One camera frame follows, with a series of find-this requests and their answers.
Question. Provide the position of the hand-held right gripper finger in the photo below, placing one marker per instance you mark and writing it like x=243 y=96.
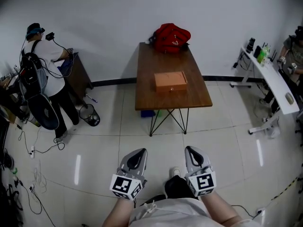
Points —
x=190 y=161
x=205 y=161

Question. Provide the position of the orange wooden box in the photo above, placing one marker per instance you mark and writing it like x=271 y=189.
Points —
x=170 y=78

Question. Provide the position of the white standing desk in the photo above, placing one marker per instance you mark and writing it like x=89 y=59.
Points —
x=275 y=81

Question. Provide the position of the white power strip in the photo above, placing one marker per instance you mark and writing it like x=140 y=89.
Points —
x=260 y=211
x=32 y=187
x=32 y=151

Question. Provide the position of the dark short bottle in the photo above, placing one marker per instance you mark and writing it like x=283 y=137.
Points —
x=257 y=51

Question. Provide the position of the green object under table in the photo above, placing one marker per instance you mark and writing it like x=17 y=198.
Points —
x=161 y=113

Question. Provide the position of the person's white shoe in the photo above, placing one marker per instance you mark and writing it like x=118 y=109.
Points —
x=175 y=171

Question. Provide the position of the person's right forearm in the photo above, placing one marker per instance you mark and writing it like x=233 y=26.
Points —
x=220 y=209

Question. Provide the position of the person's left forearm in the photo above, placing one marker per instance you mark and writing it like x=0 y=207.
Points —
x=117 y=213

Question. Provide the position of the green plastic bottle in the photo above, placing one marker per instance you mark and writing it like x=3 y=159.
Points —
x=263 y=55

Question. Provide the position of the blue white marker pen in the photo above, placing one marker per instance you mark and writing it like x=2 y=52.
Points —
x=91 y=98

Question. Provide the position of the dark brown wooden cabinet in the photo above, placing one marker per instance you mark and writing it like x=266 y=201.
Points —
x=79 y=77

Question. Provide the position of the red backpack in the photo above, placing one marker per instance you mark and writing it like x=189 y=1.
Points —
x=171 y=39

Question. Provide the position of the brown wooden drawer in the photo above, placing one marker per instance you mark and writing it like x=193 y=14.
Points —
x=165 y=89

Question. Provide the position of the black sneaker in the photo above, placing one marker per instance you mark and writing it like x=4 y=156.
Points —
x=8 y=159

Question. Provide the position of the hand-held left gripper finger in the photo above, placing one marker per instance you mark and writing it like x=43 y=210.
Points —
x=124 y=162
x=142 y=162

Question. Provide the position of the black mesh wastebasket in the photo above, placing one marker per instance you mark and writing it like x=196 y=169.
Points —
x=89 y=115

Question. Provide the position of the blue box under table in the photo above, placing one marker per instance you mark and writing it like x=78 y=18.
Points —
x=147 y=113

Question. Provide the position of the person's white shirt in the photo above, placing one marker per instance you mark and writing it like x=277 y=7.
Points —
x=172 y=213

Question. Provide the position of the grey oval object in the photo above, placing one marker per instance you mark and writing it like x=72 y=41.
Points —
x=289 y=98

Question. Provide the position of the black router antennas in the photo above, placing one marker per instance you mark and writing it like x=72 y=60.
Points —
x=273 y=57

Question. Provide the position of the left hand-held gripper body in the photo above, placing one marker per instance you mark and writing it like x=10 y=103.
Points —
x=123 y=184

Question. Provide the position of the person's black trouser leg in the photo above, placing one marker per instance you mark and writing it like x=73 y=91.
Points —
x=180 y=188

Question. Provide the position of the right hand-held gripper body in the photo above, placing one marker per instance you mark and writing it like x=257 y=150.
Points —
x=203 y=182

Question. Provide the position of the grey black office chair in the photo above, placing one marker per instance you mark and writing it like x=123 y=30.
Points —
x=45 y=112

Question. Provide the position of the black tall bottle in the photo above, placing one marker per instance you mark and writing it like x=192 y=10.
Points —
x=250 y=45

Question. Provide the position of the brown wooden table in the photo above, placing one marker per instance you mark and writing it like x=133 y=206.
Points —
x=163 y=63

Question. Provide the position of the yellow black floor tape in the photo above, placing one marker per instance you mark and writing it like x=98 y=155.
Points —
x=285 y=188

